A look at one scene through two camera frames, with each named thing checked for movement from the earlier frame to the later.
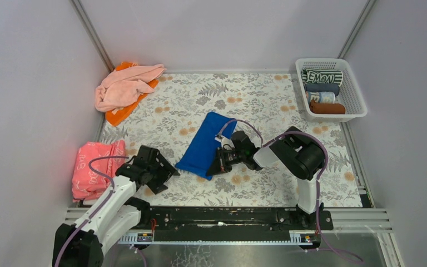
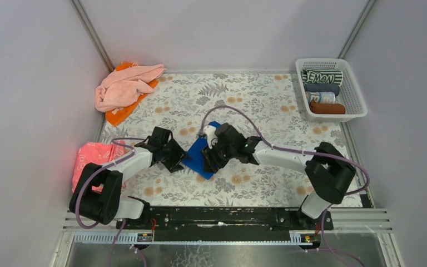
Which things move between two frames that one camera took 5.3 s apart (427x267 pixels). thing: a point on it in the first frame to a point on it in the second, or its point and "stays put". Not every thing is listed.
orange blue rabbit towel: x=321 y=97 stays put
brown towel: x=324 y=108 stays put
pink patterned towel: x=88 y=184 stays put
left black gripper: x=156 y=168 to x=173 y=155
